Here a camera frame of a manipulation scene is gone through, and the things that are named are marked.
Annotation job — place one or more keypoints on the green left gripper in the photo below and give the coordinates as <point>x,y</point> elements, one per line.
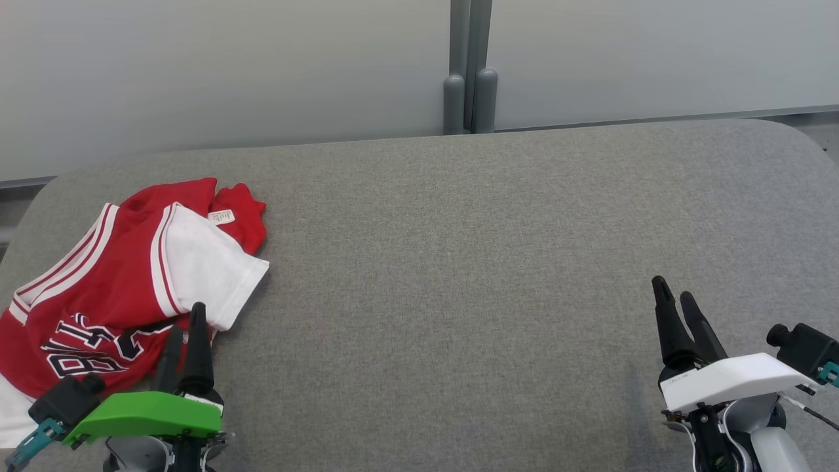
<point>151,414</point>

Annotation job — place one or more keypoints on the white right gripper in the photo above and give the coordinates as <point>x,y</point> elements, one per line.
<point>727,381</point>

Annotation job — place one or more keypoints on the red and white basketball jersey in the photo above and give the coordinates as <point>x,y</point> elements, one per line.
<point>98,275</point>

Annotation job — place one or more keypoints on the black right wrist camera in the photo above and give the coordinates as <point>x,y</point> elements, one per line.
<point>806,347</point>

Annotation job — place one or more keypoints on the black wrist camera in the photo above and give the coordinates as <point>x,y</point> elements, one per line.
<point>806,347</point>
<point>65,400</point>

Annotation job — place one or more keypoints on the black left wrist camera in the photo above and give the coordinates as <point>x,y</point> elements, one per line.
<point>65,400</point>

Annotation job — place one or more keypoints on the grey round post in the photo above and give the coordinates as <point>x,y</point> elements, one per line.
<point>485,101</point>
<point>453,105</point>

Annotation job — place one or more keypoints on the grey vertical partition frame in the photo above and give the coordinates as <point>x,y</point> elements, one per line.
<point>470,39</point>

